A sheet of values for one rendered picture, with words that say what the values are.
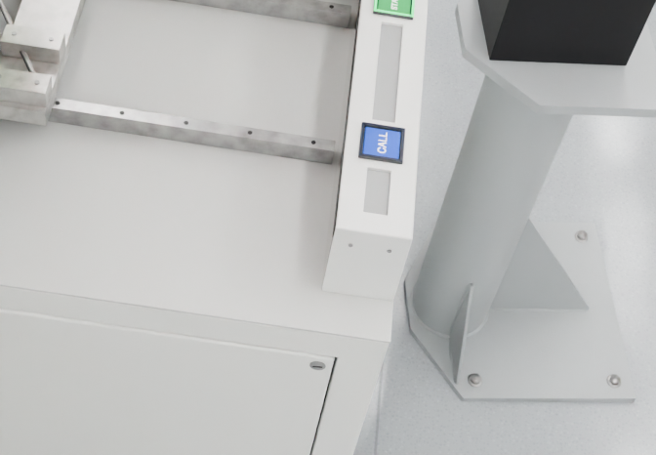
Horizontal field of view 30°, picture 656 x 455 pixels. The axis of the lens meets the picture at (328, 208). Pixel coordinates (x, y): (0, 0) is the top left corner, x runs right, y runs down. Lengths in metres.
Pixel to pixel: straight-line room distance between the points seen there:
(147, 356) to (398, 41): 0.54
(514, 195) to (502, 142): 0.14
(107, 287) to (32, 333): 0.15
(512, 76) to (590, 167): 1.07
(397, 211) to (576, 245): 1.29
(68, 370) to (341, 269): 0.42
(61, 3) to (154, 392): 0.57
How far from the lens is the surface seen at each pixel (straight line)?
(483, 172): 2.12
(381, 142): 1.55
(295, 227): 1.63
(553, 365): 2.56
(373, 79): 1.62
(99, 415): 1.83
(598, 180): 2.90
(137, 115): 1.69
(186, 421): 1.80
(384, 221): 1.48
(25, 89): 1.65
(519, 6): 1.82
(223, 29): 1.85
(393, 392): 2.46
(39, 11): 1.79
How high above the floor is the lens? 2.13
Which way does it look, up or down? 53 degrees down
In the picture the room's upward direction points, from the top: 12 degrees clockwise
